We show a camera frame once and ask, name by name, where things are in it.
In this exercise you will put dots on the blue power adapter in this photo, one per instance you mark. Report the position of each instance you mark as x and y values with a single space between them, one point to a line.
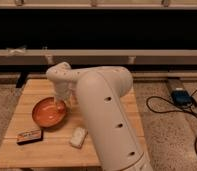
181 97

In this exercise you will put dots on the black and orange box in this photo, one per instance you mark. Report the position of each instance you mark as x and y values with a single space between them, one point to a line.
29 137

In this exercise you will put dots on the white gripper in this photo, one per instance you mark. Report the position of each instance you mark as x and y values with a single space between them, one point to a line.
62 92

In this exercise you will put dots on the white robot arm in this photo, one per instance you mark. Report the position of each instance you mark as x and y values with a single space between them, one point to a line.
98 91

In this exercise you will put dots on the orange ceramic bowl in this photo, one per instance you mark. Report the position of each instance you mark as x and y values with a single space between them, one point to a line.
46 114

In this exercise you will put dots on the white sponge block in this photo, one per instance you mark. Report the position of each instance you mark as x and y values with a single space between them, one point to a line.
78 137

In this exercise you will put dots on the grey metal shelf rail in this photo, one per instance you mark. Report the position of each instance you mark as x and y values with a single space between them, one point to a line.
98 57

